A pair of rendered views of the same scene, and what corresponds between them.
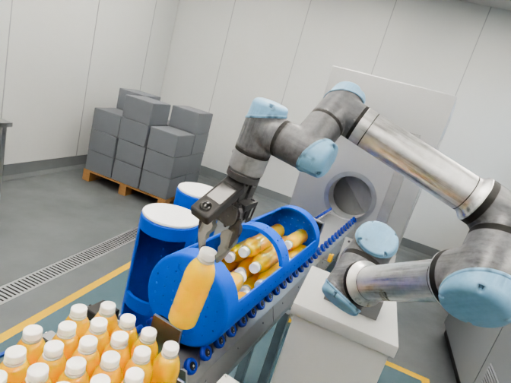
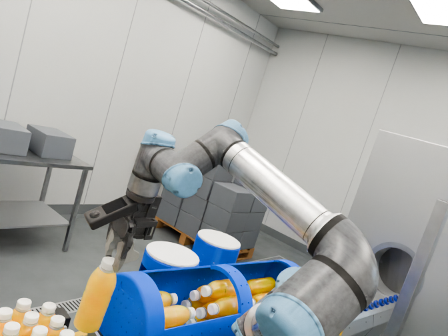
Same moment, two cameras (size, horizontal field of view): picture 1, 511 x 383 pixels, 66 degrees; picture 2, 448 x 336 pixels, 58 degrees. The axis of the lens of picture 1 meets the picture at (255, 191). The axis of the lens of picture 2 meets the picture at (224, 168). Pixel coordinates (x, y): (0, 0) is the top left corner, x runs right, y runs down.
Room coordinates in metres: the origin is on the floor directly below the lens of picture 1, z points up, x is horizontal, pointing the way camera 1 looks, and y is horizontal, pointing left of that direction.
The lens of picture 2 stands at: (-0.02, -0.47, 1.81)
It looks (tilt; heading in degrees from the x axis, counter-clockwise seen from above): 8 degrees down; 22
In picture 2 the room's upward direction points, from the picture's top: 17 degrees clockwise
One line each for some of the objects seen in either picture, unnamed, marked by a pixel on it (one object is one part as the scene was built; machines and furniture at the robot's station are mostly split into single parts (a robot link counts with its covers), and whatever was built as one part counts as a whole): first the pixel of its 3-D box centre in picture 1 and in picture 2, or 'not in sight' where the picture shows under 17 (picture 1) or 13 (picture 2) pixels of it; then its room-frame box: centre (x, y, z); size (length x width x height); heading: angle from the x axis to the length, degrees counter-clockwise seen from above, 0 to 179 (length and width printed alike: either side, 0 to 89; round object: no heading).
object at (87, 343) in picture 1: (88, 342); (12, 327); (0.74, 0.27, 1.09); 0.04 x 0.04 x 0.02
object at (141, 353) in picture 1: (142, 352); not in sight; (0.76, 0.15, 1.09); 0.04 x 0.04 x 0.02
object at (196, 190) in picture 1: (201, 191); (219, 239); (2.26, 0.32, 1.03); 0.28 x 0.28 x 0.01
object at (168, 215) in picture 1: (171, 215); (173, 253); (1.76, 0.36, 1.03); 0.28 x 0.28 x 0.01
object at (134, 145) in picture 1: (149, 146); (213, 201); (4.87, 1.47, 0.59); 1.20 x 0.80 x 1.19; 75
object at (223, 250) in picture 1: (230, 243); (128, 257); (0.80, 0.02, 1.39); 0.06 x 0.03 x 0.09; 156
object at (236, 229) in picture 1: (230, 228); (125, 240); (0.78, 0.03, 1.44); 0.05 x 0.02 x 0.09; 66
